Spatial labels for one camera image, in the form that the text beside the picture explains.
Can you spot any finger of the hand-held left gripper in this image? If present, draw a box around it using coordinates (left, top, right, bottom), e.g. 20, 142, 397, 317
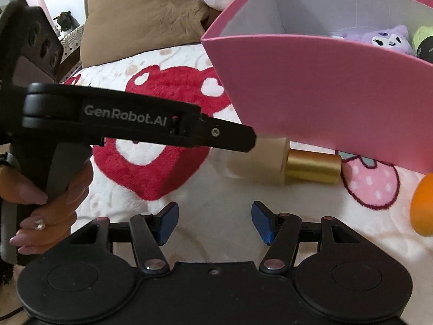
172, 114, 257, 154

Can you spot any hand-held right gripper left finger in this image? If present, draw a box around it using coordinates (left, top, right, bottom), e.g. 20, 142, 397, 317
71, 201, 179, 275

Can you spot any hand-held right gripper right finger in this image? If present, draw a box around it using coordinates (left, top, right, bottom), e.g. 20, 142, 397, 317
251, 200, 364, 275

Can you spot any white bottle gold cap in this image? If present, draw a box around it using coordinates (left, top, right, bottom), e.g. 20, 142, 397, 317
233, 135, 343, 186

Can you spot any pink cardboard box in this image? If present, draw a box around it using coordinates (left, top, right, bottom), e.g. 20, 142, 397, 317
201, 0, 433, 177

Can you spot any purple plush toy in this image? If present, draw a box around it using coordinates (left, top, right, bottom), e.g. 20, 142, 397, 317
331, 24, 415, 55

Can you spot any person's left hand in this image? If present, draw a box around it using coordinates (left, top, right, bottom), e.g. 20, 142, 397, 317
0, 162, 94, 254

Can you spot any white patterned cloth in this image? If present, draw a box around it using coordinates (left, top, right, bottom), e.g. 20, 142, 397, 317
59, 25, 85, 72

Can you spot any white strawberry printed blanket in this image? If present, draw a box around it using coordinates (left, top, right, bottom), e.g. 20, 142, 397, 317
61, 42, 433, 278

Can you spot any black and white plush toy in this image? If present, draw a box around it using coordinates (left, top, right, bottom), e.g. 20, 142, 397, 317
54, 11, 80, 36

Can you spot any brown pillow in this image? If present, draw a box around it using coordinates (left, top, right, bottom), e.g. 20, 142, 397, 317
81, 0, 217, 69

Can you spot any orange round object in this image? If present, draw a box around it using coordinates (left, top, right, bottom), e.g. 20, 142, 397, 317
410, 173, 433, 238

